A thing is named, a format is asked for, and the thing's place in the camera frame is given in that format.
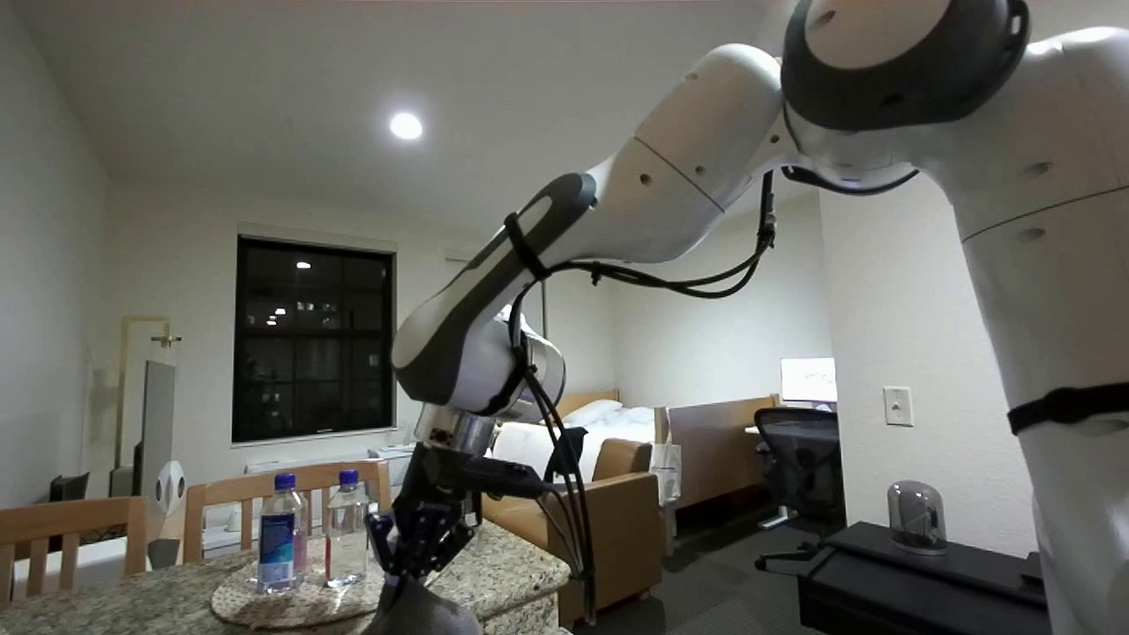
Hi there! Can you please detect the tall grey panel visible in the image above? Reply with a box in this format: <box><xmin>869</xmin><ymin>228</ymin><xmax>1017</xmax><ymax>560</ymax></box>
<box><xmin>137</xmin><ymin>357</ymin><xmax>181</xmax><ymax>498</ymax></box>

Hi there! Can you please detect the white light switch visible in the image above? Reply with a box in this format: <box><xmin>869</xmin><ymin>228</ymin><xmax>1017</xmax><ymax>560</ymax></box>
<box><xmin>883</xmin><ymin>386</ymin><xmax>917</xmax><ymax>429</ymax></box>

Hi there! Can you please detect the small white device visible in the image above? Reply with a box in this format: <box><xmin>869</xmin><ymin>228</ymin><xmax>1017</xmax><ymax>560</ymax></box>
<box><xmin>153</xmin><ymin>457</ymin><xmax>189</xmax><ymax>515</ymax></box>

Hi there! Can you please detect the wooden desk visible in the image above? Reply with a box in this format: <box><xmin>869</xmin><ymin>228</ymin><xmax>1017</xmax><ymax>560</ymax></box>
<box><xmin>662</xmin><ymin>394</ymin><xmax>841</xmax><ymax>515</ymax></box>

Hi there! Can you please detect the wooden chair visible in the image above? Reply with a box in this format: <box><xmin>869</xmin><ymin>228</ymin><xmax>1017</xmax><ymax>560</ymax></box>
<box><xmin>181</xmin><ymin>457</ymin><xmax>395</xmax><ymax>567</ymax></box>
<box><xmin>0</xmin><ymin>495</ymin><xmax>153</xmax><ymax>604</ymax></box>

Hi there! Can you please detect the black office chair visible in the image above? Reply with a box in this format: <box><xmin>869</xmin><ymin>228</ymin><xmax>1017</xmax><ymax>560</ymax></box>
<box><xmin>751</xmin><ymin>404</ymin><xmax>848</xmax><ymax>576</ymax></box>

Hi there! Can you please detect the round glass plate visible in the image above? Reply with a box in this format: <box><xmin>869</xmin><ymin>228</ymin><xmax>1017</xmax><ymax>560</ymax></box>
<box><xmin>208</xmin><ymin>560</ymin><xmax>390</xmax><ymax>630</ymax></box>

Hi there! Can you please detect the white laptop screen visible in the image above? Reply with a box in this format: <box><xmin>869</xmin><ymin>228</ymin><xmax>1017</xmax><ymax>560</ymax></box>
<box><xmin>779</xmin><ymin>357</ymin><xmax>841</xmax><ymax>413</ymax></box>

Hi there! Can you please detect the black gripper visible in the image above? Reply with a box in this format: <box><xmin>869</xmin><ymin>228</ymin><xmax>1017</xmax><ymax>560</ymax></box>
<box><xmin>364</xmin><ymin>447</ymin><xmax>487</xmax><ymax>578</ymax></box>

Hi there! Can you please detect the tan armchair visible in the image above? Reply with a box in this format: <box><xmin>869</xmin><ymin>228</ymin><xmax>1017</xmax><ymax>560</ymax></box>
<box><xmin>481</xmin><ymin>436</ymin><xmax>668</xmax><ymax>625</ymax></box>

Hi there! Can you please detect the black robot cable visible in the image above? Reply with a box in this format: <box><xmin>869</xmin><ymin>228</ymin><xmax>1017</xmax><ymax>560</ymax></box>
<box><xmin>474</xmin><ymin>169</ymin><xmax>783</xmax><ymax>578</ymax></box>

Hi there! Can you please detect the black equipment case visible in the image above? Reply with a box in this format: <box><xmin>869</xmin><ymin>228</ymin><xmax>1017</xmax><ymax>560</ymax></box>
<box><xmin>792</xmin><ymin>522</ymin><xmax>1050</xmax><ymax>635</ymax></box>

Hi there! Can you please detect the grey cylindrical device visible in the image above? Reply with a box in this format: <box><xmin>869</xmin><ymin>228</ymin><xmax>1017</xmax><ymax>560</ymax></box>
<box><xmin>884</xmin><ymin>478</ymin><xmax>950</xmax><ymax>550</ymax></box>

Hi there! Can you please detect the clear water bottle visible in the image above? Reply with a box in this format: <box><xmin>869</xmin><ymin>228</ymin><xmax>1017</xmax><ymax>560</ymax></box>
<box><xmin>323</xmin><ymin>468</ymin><xmax>375</xmax><ymax>591</ymax></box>

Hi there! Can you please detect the black velcro strap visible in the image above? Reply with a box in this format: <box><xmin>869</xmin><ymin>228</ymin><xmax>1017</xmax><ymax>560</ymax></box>
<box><xmin>1006</xmin><ymin>382</ymin><xmax>1129</xmax><ymax>436</ymax></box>
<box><xmin>501</xmin><ymin>207</ymin><xmax>551</xmax><ymax>282</ymax></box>

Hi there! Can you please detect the round ceiling light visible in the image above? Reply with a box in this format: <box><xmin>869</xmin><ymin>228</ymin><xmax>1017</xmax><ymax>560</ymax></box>
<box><xmin>383</xmin><ymin>107</ymin><xmax>430</xmax><ymax>148</ymax></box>

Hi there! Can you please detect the bed with white bedding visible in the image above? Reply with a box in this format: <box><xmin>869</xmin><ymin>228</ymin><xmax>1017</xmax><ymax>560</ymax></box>
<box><xmin>491</xmin><ymin>391</ymin><xmax>668</xmax><ymax>478</ymax></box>

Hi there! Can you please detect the dark window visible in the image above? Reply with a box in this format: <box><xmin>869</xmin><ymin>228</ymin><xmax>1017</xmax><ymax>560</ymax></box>
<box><xmin>230</xmin><ymin>234</ymin><xmax>397</xmax><ymax>447</ymax></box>

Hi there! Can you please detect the water bottle blue label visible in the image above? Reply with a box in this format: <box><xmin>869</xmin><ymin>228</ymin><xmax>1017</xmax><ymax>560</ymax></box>
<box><xmin>254</xmin><ymin>468</ymin><xmax>309</xmax><ymax>597</ymax></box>

